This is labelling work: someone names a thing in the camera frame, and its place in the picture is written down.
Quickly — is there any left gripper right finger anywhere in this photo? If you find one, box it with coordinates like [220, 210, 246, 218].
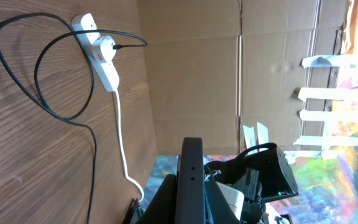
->
[204, 174, 240, 224]

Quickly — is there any Samsung Galaxy smartphone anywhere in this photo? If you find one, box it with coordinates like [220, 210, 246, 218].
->
[175, 137, 205, 224]

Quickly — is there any white power strip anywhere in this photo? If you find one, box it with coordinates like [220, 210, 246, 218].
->
[71, 13, 119, 92]

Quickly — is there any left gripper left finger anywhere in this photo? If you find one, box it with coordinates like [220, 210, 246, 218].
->
[136, 174, 177, 224]

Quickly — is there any cardboard backdrop panel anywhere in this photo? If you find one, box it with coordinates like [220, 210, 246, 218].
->
[137, 0, 351, 155]

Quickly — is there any white charger plug adapter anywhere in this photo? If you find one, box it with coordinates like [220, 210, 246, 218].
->
[91, 35, 116, 63]

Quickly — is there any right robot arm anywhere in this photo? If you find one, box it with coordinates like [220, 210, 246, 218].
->
[206, 142, 299, 223]

